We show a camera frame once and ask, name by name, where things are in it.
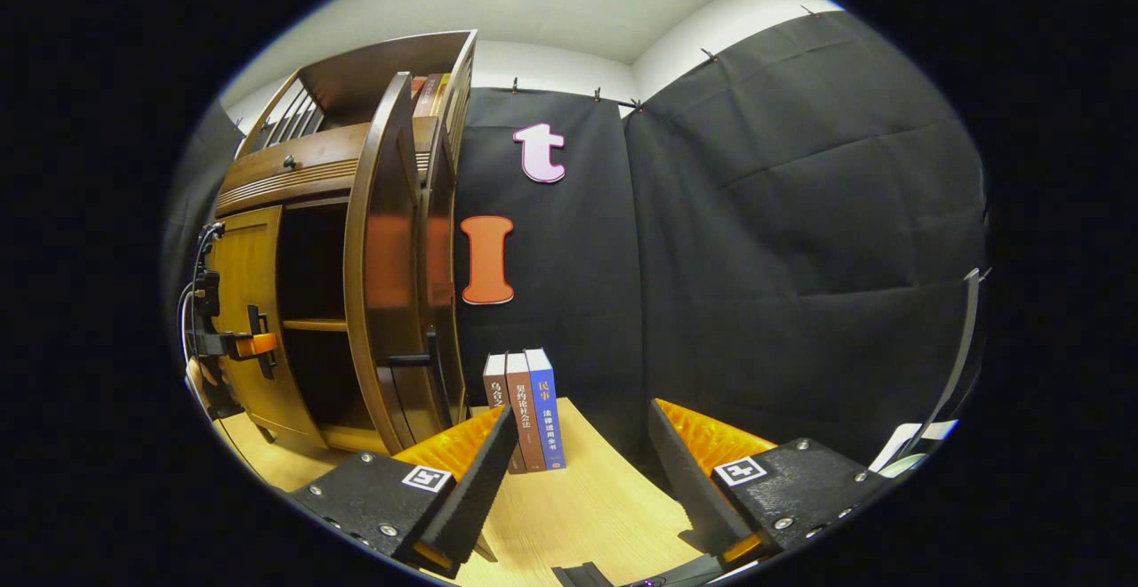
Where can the wooden cabinet drawer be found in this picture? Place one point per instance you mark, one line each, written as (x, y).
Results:
(302, 164)

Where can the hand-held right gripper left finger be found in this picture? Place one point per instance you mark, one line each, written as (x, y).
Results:
(476, 498)

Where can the black backdrop cloth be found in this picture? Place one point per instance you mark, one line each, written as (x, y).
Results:
(756, 213)

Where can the wooden double-door shoe cabinet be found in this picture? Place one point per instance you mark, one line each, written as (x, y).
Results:
(373, 62)

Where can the wooden cabinet door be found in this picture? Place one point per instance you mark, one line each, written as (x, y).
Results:
(382, 213)
(244, 258)

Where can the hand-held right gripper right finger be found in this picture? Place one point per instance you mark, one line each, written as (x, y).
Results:
(693, 498)

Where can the blue standing book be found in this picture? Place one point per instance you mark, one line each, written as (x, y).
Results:
(545, 409)

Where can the grey metal bar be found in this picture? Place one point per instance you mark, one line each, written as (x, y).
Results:
(965, 347)

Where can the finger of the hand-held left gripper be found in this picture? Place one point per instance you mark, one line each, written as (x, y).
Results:
(253, 345)

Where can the white object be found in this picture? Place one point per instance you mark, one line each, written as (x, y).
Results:
(916, 445)

